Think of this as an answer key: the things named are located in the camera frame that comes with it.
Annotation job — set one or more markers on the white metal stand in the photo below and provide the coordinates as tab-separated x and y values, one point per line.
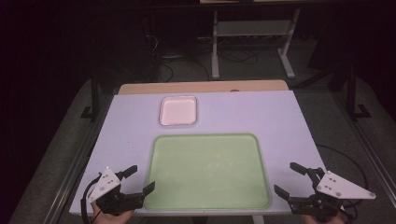
253	28

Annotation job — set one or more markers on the aluminium rail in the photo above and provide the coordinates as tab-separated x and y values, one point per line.
67	180
370	152

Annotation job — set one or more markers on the person's left hand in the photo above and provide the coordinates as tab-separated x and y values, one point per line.
109	218

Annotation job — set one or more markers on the black stand leg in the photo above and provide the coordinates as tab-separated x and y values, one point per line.
352	93
95	99

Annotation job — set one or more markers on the green plastic tray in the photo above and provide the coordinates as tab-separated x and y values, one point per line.
207	171

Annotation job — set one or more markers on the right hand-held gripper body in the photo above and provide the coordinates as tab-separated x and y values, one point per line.
334	186

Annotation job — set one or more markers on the white square dish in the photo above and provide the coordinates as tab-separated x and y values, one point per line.
178	110

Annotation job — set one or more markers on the person's right hand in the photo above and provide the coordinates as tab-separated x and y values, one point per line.
337	220

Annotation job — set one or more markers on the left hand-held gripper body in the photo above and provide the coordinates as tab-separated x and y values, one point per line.
109	199

